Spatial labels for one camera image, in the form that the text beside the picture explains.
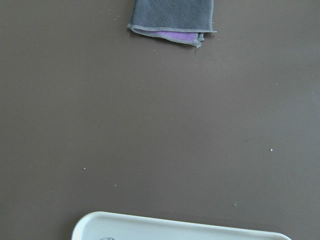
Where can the grey folded cloth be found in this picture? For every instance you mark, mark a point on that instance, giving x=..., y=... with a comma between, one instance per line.
x=179, y=21

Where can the cream rabbit serving tray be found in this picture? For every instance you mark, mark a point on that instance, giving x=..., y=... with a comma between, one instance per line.
x=102, y=225

